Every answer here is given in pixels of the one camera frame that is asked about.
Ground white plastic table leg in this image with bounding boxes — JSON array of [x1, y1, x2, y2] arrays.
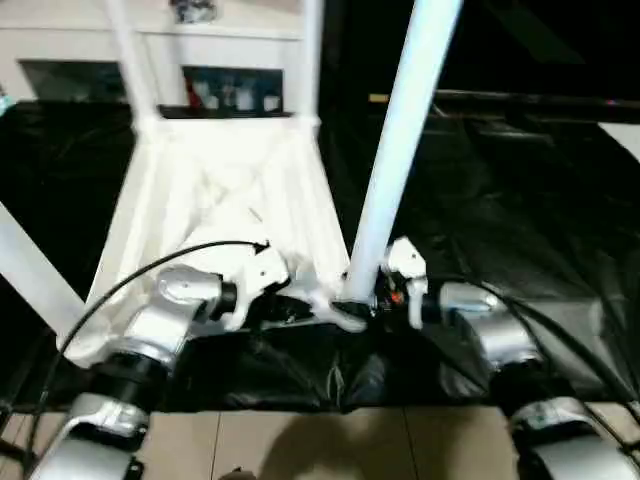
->
[[0, 200, 87, 339], [340, 0, 465, 309], [102, 0, 165, 129], [298, 0, 327, 127]]

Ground black plastic mat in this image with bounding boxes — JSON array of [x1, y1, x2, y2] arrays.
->
[[0, 92, 640, 413]]

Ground black folding stand legs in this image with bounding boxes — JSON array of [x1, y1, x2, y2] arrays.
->
[[0, 400, 36, 461]]

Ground white flat sheet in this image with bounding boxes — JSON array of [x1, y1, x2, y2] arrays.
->
[[600, 122, 640, 163]]

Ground small grey patterned box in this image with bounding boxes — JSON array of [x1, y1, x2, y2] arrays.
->
[[172, 0, 219, 23]]

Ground black backdrop cloth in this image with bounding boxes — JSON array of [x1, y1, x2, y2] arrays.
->
[[322, 0, 640, 105]]

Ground white cabinet with glass doors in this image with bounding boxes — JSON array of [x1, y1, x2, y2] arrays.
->
[[0, 0, 323, 113]]

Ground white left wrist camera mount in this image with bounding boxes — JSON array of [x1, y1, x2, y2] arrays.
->
[[224, 242, 293, 329]]

